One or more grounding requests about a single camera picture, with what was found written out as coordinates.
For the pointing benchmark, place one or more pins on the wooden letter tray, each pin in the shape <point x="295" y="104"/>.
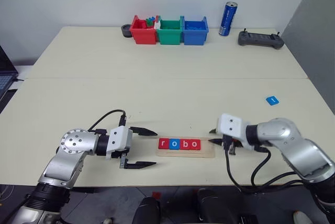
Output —
<point x="206" y="150"/>

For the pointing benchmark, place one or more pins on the small red object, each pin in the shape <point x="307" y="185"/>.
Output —
<point x="156" y="195"/>

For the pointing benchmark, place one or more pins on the red letter tile r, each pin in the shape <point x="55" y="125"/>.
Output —
<point x="163" y="144"/>

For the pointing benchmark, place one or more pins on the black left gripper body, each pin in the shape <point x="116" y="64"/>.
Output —
<point x="124" y="162"/>

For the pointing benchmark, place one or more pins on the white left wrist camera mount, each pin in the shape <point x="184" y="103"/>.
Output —
<point x="119" y="137"/>

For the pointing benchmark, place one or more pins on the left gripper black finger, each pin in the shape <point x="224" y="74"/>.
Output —
<point x="138" y="165"/>
<point x="142" y="131"/>

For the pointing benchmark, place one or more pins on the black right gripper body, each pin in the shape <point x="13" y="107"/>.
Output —
<point x="225" y="140"/>

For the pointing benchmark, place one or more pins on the green plastic bin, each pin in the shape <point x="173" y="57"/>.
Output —
<point x="168" y="37"/>

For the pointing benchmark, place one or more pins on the red letter tile o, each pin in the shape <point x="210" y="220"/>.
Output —
<point x="195" y="144"/>

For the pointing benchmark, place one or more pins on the blue letter tile t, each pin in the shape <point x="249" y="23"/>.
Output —
<point x="272" y="100"/>

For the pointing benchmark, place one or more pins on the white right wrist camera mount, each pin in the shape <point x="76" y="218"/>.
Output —
<point x="231" y="124"/>

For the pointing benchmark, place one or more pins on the white toy piece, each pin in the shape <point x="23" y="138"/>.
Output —
<point x="157" y="24"/>

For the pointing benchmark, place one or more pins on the red letter tile b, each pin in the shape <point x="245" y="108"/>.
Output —
<point x="185" y="144"/>

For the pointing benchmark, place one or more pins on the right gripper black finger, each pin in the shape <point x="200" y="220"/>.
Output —
<point x="213" y="130"/>
<point x="216" y="141"/>

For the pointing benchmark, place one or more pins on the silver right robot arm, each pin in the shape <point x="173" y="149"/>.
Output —
<point x="301" y="150"/>

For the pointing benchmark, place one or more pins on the grey remote controller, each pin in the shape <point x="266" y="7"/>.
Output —
<point x="260" y="39"/>

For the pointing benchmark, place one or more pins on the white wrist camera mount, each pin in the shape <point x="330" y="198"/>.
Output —
<point x="231" y="124"/>
<point x="119" y="137"/>

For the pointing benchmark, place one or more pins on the dark laptop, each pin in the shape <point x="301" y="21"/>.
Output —
<point x="5" y="77"/>

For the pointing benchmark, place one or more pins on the blue drink can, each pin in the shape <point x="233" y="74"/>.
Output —
<point x="227" y="20"/>

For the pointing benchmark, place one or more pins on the blue toy brick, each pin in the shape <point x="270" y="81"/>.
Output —
<point x="152" y="18"/>

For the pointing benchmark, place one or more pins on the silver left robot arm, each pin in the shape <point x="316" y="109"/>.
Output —
<point x="76" y="143"/>

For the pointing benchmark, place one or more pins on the blue letter tile o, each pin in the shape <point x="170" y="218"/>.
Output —
<point x="174" y="144"/>

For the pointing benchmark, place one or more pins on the black round dish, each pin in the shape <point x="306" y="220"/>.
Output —
<point x="126" y="31"/>

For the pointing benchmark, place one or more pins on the blue plastic bin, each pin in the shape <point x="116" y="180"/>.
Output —
<point x="195" y="37"/>

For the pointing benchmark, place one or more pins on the red plastic bin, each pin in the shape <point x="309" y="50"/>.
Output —
<point x="142" y="36"/>

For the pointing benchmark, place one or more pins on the green toy brick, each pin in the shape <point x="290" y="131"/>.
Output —
<point x="149" y="23"/>

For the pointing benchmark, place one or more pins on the dark rounded shape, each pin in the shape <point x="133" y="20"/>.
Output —
<point x="146" y="211"/>
<point x="208" y="205"/>

